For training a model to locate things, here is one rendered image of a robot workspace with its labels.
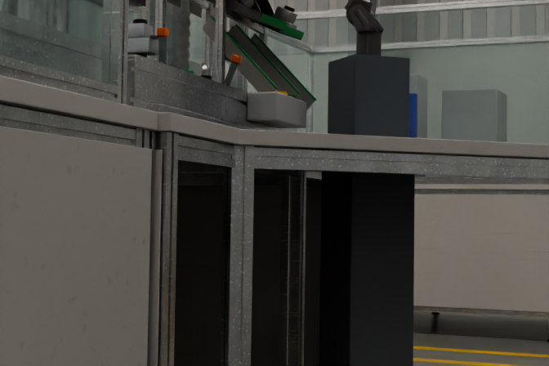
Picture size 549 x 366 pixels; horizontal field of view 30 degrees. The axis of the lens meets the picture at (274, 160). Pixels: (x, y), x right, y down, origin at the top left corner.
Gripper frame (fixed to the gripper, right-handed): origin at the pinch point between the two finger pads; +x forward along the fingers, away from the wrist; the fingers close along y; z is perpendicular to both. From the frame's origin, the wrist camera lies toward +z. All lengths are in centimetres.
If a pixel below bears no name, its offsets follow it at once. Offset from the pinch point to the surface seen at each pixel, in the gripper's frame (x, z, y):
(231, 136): 41, -6, 53
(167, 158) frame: 47, -5, 78
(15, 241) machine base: 59, -4, 119
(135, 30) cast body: 18.6, 19.7, 41.2
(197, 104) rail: 35, 2, 51
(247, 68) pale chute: 18.2, 16.6, -16.0
